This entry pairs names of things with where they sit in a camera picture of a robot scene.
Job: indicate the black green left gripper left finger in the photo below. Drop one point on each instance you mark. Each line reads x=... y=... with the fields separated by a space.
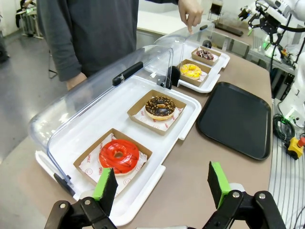
x=107 y=190

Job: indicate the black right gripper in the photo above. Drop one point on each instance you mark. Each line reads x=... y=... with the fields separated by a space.
x=267 y=23

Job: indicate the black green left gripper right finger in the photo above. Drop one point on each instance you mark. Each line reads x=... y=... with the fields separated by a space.
x=218 y=186

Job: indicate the small clear dome lid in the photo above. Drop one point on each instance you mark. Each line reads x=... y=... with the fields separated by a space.
x=171 y=43

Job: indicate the person's right forearm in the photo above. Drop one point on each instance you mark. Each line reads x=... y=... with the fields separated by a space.
x=64 y=59

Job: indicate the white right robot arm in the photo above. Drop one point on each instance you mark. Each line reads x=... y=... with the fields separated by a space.
x=297 y=95

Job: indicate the brown cardboard donut tray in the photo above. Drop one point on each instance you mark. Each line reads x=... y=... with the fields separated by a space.
x=85 y=159
x=214 y=60
x=205 y=69
x=138 y=108

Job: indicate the red glazed donut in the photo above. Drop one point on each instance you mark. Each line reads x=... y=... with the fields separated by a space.
x=128 y=157

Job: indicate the dark purple glazed donut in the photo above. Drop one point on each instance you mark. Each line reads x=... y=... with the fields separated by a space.
x=207 y=56

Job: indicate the black plastic serving tray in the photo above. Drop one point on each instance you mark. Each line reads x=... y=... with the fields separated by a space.
x=236 y=119

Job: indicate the chocolate donut with nuts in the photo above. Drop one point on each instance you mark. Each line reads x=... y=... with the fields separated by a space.
x=164 y=113

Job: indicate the yellow sprinkled donut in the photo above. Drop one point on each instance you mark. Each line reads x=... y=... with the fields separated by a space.
x=187 y=72

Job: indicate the person's left hand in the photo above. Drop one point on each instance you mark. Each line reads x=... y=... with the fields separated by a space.
x=190 y=12

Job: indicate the person's right hand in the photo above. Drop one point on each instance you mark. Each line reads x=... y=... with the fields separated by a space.
x=75 y=81

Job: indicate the white printed paper liner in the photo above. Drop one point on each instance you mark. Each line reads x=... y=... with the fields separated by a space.
x=203 y=76
x=162 y=125
x=89 y=168
x=215 y=56

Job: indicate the small white display case base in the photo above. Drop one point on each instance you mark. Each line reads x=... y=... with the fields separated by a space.
x=212 y=81

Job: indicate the near white display case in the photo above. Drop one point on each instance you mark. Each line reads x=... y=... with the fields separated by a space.
x=114 y=107

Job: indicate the yellow emergency stop button box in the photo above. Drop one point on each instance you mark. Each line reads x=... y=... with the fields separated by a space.
x=295 y=146

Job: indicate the large clear dome lid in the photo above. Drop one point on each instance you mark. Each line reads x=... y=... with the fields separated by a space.
x=95 y=83

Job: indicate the white background table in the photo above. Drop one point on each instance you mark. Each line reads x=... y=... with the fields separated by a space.
x=157 y=22

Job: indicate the person's grey sweater torso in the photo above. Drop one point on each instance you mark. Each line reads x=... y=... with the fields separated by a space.
x=100 y=31

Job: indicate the background desk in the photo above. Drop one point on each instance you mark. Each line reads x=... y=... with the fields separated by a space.
x=31 y=22

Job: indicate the background person in black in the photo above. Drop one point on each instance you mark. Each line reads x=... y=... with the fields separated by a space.
x=22 y=9

